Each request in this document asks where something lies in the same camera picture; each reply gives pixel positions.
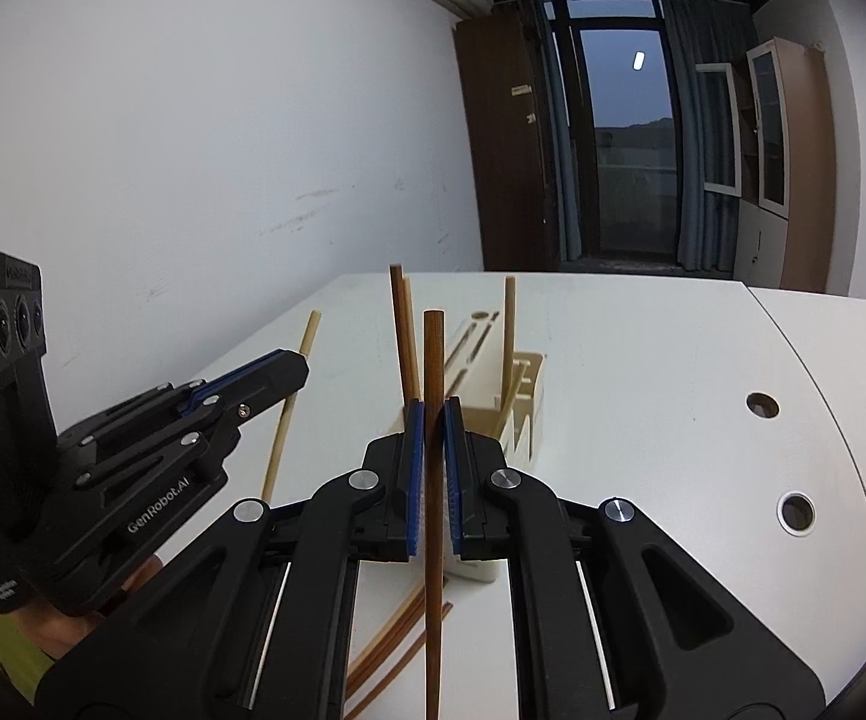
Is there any grey blue curtain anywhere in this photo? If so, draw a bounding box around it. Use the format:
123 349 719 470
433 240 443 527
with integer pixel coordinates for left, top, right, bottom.
660 0 743 272
529 0 585 263

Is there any cream plastic utensil holder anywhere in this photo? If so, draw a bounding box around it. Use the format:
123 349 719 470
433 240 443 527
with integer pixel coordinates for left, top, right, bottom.
401 307 548 586

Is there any light wood glass-door cabinet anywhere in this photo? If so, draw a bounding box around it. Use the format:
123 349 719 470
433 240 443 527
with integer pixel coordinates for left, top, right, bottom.
733 37 837 293

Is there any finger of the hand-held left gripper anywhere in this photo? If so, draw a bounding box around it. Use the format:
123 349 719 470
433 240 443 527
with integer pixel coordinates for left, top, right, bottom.
56 349 296 452
74 352 311 490

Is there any bunch of wooden chopsticks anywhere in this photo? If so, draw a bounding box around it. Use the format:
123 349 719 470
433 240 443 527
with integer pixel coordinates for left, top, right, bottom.
343 577 455 720

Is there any dark framed glass door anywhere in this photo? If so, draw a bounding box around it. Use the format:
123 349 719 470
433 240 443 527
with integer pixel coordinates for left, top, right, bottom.
541 0 681 260

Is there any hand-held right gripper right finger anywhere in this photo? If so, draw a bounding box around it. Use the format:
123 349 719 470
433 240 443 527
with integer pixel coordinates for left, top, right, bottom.
442 397 828 720

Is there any dark brown wooden chopstick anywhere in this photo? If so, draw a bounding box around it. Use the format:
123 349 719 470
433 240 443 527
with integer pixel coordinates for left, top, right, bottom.
389 264 420 402
403 277 424 400
421 309 449 720

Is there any brown wooden cabinet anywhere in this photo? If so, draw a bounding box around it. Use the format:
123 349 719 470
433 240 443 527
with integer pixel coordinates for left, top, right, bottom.
454 11 565 271

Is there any metal ringed table grommet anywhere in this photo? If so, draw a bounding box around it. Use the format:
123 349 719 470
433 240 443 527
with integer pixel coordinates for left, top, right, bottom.
775 491 816 537

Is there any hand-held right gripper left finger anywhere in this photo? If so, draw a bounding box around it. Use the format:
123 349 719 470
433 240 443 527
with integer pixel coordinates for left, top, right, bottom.
35 399 428 720

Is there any person's left hand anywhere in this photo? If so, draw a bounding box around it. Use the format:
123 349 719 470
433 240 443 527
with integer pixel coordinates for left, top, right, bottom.
5 553 165 665

